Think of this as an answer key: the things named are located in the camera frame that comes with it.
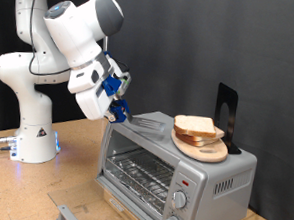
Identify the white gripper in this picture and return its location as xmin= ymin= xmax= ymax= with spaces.
xmin=65 ymin=54 xmax=125 ymax=123

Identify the black spatula with blue block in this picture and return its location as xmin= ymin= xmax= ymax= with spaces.
xmin=106 ymin=98 xmax=169 ymax=135

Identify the glass oven door with handle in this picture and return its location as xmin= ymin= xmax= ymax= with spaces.
xmin=45 ymin=173 xmax=166 ymax=220

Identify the silver toaster oven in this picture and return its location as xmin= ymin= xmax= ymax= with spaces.
xmin=94 ymin=107 xmax=261 ymax=220

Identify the vertical metal pole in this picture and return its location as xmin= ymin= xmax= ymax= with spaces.
xmin=97 ymin=0 xmax=114 ymax=122

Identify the round wooden plate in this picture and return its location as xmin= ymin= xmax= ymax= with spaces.
xmin=169 ymin=127 xmax=231 ymax=164

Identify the black metal bookend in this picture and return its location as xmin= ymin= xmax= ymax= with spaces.
xmin=211 ymin=81 xmax=247 ymax=156

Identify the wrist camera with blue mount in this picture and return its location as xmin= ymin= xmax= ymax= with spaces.
xmin=101 ymin=70 xmax=133 ymax=99

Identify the wire oven rack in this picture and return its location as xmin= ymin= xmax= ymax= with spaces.
xmin=102 ymin=146 xmax=177 ymax=215

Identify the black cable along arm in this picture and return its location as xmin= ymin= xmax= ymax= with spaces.
xmin=26 ymin=0 xmax=77 ymax=78

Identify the base cable with silver connector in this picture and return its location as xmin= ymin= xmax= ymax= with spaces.
xmin=0 ymin=134 xmax=18 ymax=145

